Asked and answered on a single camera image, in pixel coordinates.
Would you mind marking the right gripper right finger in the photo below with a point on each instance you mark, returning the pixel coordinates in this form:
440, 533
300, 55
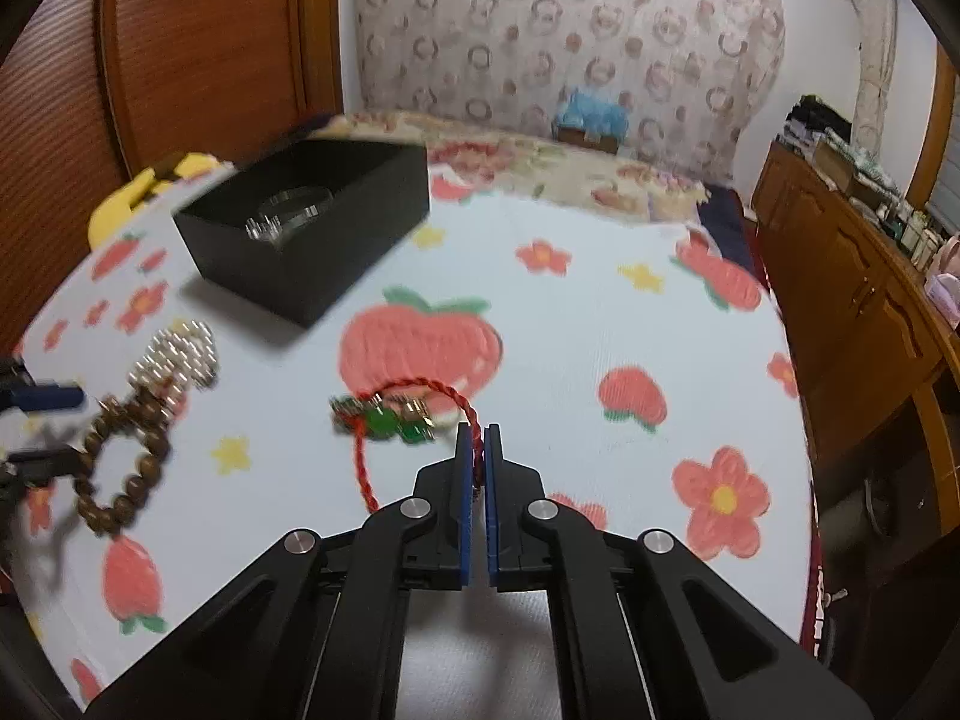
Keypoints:
516, 558

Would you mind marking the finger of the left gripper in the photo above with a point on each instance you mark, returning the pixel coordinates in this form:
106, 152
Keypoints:
41, 397
35, 468

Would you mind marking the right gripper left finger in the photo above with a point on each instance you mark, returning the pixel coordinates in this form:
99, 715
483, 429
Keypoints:
440, 552

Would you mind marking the black open jewelry box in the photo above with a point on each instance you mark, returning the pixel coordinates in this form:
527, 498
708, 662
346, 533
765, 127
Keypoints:
381, 193

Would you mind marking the strawberry print bed sheet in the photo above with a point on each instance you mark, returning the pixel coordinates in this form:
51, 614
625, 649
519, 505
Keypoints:
638, 369

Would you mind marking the yellow plush toy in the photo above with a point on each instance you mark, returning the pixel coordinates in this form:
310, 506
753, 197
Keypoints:
120, 207

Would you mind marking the floral quilt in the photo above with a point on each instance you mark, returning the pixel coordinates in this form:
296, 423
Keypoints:
466, 161

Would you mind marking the wooden wardrobe door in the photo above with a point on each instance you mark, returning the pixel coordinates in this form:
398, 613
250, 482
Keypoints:
94, 91

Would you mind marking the wooden cabinet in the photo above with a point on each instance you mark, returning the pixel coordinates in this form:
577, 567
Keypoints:
866, 343

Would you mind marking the pink tissue box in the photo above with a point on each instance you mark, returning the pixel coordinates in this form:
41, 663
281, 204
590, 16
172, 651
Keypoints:
942, 285

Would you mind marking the folded clothes pile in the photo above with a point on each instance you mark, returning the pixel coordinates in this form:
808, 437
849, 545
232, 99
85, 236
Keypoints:
812, 123

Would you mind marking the circle pattern curtain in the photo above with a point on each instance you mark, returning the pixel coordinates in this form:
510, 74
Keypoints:
688, 74

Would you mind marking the white lace curtain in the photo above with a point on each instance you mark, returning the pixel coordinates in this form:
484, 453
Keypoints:
878, 24

